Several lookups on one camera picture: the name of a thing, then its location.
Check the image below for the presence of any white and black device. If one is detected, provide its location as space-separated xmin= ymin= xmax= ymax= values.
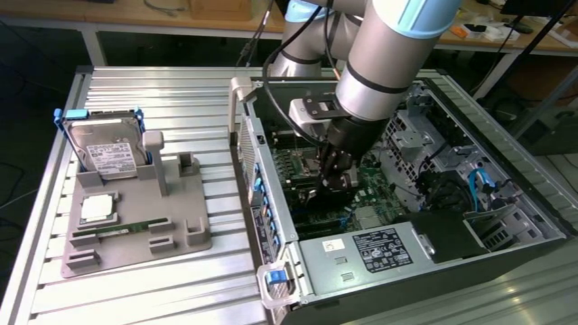
xmin=464 ymin=22 xmax=515 ymax=42

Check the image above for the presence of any grey parts rack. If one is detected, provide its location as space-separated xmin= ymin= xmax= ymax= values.
xmin=59 ymin=131 xmax=213 ymax=278

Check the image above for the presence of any silver hard disk drive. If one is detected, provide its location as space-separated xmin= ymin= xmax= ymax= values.
xmin=66 ymin=120 xmax=148 ymax=180

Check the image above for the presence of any thin black hanging cable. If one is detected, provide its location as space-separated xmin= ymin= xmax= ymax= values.
xmin=233 ymin=0 xmax=277 ymax=68

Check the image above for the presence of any green motherboard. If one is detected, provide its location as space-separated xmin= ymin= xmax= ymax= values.
xmin=265 ymin=128 xmax=407 ymax=238

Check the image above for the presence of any blue disk caddy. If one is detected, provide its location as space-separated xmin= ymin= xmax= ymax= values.
xmin=53 ymin=107 xmax=157 ymax=173

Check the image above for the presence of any silver CPU chip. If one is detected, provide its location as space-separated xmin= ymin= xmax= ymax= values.
xmin=79 ymin=194 xmax=118 ymax=223

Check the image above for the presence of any silver chipset heatsink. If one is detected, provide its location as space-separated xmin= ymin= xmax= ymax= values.
xmin=353 ymin=208 xmax=382 ymax=230

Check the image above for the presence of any grey slanted pole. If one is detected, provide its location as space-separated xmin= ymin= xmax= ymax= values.
xmin=509 ymin=66 xmax=578 ymax=138

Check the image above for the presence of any grey metal disk bay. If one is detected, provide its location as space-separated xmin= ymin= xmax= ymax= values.
xmin=382 ymin=108 xmax=456 ymax=177

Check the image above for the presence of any blue wire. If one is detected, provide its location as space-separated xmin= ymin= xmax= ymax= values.
xmin=467 ymin=167 xmax=497 ymax=213

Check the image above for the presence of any dark equipment case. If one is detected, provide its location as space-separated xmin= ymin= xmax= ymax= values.
xmin=517 ymin=108 xmax=578 ymax=157

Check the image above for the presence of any black open PC case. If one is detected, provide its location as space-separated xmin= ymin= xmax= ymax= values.
xmin=226 ymin=76 xmax=578 ymax=325

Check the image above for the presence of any black slanted pole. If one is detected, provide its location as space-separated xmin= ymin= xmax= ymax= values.
xmin=517 ymin=0 xmax=563 ymax=68

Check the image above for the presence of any black monitor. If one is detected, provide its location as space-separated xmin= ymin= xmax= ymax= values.
xmin=499 ymin=0 xmax=578 ymax=34

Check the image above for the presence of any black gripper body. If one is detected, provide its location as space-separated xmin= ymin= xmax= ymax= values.
xmin=320 ymin=116 xmax=388 ymax=160

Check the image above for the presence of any CPU socket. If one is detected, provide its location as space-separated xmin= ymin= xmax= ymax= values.
xmin=293 ymin=152 xmax=320 ymax=177

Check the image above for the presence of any green Nvidia graphics card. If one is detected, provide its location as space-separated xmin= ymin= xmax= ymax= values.
xmin=297 ymin=188 xmax=360 ymax=219

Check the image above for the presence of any black wire bundle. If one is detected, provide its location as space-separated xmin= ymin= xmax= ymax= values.
xmin=417 ymin=172 xmax=475 ymax=214

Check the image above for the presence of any grey power supply unit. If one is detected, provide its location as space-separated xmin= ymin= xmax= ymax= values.
xmin=297 ymin=221 xmax=452 ymax=295

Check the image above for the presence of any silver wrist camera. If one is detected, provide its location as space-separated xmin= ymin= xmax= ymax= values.
xmin=288 ymin=97 xmax=338 ymax=138

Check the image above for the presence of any thick gripper cable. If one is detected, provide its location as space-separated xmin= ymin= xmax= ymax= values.
xmin=261 ymin=0 xmax=337 ymax=146

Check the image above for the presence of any wooden desk white frame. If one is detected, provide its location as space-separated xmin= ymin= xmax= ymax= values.
xmin=0 ymin=0 xmax=288 ymax=67
xmin=435 ymin=0 xmax=578 ymax=99

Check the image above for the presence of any green RAM stick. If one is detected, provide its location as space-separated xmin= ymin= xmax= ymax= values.
xmin=73 ymin=218 xmax=168 ymax=238

